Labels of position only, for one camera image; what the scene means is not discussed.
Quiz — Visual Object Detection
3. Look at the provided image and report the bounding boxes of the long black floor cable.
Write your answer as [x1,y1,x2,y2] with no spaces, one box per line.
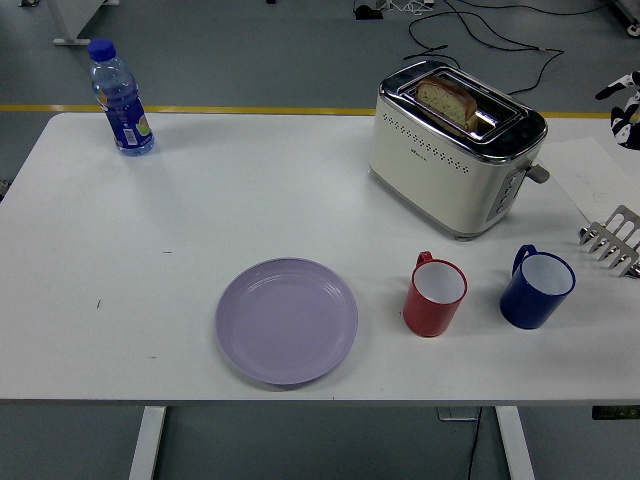
[442,0,565,96]

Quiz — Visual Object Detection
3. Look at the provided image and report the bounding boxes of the purple plate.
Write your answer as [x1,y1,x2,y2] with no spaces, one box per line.
[214,257,359,386]

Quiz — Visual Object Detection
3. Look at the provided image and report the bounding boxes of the black toaster power cord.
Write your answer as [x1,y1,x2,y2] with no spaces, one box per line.
[403,14,461,69]

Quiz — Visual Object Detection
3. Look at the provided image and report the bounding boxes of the slice of toast bread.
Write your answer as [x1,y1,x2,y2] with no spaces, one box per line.
[415,75,479,135]

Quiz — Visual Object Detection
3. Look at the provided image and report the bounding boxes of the white frame with caster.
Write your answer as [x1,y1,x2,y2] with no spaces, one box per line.
[613,0,640,36]

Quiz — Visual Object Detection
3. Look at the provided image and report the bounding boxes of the white wires on floor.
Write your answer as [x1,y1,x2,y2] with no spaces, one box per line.
[387,0,435,14]

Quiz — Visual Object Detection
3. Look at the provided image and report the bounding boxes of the blue mug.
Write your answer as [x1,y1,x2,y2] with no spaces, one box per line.
[499,243,577,330]

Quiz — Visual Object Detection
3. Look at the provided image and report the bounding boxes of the white table leg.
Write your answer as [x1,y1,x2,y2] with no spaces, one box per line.
[494,405,536,480]
[128,405,167,480]

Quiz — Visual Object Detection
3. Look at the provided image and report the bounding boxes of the clear bracket under table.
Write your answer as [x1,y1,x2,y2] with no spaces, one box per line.
[436,405,482,421]

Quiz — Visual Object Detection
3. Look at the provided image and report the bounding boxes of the metal toast rack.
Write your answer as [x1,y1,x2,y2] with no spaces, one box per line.
[578,204,640,278]

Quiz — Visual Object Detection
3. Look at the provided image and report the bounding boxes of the black floor socket box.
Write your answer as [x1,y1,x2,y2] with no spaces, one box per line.
[353,0,384,21]

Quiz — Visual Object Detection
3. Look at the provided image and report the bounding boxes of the clear bottle with blue label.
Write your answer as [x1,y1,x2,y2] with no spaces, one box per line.
[86,38,156,158]

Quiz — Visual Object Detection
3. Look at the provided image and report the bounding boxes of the black cable under table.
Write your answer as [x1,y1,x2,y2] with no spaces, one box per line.
[467,405,484,480]

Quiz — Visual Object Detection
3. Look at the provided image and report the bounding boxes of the grey toaster lever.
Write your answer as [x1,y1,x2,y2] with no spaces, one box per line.
[519,160,551,184]

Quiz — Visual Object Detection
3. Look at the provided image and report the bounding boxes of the white desk foot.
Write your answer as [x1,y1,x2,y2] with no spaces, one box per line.
[52,0,121,48]

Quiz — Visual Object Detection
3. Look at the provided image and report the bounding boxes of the cream and chrome toaster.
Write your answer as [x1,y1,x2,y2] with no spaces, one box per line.
[368,59,552,242]

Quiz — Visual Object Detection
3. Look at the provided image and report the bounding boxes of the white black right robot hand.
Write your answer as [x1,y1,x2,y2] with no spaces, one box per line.
[594,70,640,150]

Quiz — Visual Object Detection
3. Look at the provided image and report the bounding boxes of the red mug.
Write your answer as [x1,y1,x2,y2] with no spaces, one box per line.
[402,250,469,338]

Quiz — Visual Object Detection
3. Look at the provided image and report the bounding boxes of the black table control panel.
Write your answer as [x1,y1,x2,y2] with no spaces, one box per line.
[591,405,640,420]

